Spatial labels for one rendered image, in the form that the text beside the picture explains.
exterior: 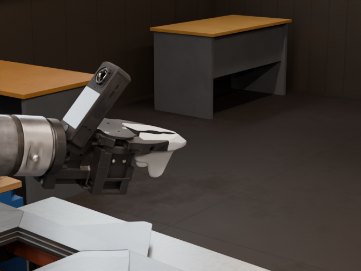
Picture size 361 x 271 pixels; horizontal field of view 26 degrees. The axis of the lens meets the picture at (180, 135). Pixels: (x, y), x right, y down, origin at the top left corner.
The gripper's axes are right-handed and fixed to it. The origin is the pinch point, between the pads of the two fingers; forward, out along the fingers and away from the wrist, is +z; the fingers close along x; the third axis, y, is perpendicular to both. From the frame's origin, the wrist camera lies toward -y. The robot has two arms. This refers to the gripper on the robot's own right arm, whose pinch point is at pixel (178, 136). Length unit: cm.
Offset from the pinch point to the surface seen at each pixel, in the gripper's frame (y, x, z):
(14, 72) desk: 102, -389, 148
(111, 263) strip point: 59, -66, 39
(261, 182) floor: 133, -281, 290
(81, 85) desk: 91, -336, 170
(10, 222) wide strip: 67, -106, 29
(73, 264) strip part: 61, -70, 31
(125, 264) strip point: 58, -63, 42
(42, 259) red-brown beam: 71, -91, 33
